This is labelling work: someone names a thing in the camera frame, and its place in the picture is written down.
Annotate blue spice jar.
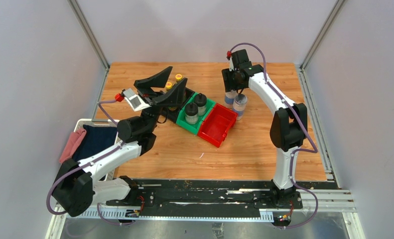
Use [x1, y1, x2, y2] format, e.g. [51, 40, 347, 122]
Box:
[224, 90, 238, 109]

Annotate pink cloth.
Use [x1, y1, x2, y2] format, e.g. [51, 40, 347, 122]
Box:
[59, 127, 87, 164]

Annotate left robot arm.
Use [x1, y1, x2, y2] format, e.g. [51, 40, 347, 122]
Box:
[46, 66, 187, 217]

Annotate aluminium frame rail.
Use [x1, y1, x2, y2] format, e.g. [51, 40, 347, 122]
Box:
[56, 189, 358, 222]

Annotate right corner aluminium post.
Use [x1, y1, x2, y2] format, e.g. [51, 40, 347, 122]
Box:
[300, 0, 347, 71]

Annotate white spice jar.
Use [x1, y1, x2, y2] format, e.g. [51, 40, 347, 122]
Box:
[233, 94, 248, 120]

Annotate corner aluminium post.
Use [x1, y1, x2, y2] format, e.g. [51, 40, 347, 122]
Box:
[300, 0, 347, 71]
[67, 0, 110, 72]

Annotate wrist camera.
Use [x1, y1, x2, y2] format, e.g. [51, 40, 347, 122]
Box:
[229, 57, 235, 71]
[122, 88, 151, 112]

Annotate left corner aluminium post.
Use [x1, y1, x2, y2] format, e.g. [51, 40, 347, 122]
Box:
[67, 0, 110, 72]

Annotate squeeze bottle black cap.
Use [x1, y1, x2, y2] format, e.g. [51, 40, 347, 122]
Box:
[194, 93, 207, 116]
[185, 103, 199, 125]

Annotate green storage bin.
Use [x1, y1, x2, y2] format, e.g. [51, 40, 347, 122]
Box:
[176, 93, 217, 136]

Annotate black storage bin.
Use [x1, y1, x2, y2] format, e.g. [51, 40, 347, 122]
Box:
[161, 87, 195, 123]

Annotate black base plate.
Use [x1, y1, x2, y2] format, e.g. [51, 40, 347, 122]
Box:
[106, 179, 303, 219]

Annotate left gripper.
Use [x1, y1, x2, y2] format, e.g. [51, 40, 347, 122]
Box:
[133, 67, 186, 134]

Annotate red storage bin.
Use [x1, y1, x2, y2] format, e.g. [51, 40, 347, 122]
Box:
[197, 103, 238, 148]

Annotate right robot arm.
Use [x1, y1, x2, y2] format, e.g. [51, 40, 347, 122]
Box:
[222, 49, 307, 208]

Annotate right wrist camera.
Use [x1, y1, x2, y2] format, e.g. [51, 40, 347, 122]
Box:
[229, 57, 235, 71]

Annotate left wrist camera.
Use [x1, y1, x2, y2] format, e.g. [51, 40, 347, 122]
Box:
[122, 88, 151, 112]

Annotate white laundry basket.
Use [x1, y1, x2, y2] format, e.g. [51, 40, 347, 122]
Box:
[56, 119, 122, 184]

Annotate navy cloth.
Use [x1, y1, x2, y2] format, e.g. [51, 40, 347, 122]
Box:
[72, 125, 117, 161]

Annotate red label sauce bottle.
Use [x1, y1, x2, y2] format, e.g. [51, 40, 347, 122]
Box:
[165, 82, 173, 91]

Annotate green label sauce bottle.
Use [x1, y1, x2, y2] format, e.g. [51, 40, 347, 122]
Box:
[175, 74, 183, 82]

